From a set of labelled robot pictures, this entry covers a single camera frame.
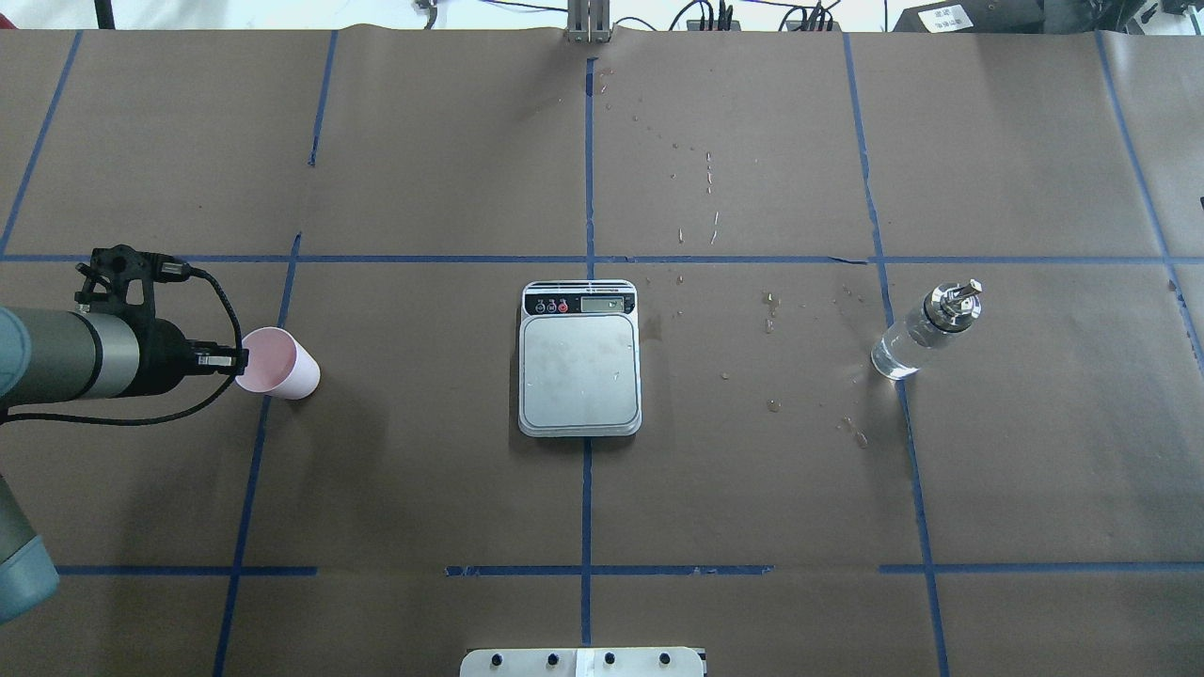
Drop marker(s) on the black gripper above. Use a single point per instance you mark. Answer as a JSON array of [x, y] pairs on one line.
[[164, 354]]

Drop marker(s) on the pink cup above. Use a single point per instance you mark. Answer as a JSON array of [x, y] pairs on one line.
[[278, 366]]

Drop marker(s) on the clear glass sauce bottle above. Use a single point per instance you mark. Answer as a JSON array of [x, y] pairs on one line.
[[945, 313]]

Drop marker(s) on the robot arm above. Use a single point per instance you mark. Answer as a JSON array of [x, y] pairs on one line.
[[62, 356]]

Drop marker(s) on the digital kitchen scale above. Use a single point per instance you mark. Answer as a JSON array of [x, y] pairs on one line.
[[578, 359]]

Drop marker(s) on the brown paper table cover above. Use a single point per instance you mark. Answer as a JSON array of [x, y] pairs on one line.
[[827, 354]]

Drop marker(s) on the black box with label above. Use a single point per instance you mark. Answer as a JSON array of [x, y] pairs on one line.
[[993, 17]]

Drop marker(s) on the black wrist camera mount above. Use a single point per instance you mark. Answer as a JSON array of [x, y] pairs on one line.
[[120, 280]]

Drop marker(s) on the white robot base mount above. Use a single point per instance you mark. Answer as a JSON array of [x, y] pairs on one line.
[[586, 661]]

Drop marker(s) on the aluminium frame post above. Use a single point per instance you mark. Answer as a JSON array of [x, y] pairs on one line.
[[588, 21]]

